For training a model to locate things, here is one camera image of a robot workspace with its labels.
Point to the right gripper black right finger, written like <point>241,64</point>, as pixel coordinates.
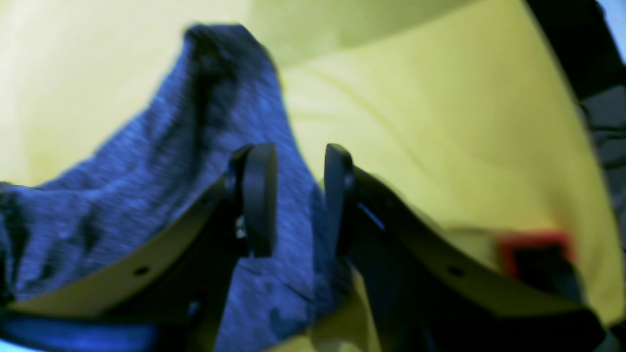
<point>427,296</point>

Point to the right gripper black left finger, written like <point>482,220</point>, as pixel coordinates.
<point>168,295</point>

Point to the grey long-sleeve T-shirt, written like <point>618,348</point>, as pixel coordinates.
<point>223,93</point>

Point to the red clamp right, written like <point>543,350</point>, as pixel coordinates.
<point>543,260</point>

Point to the yellow table cloth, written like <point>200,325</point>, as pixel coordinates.
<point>456,104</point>

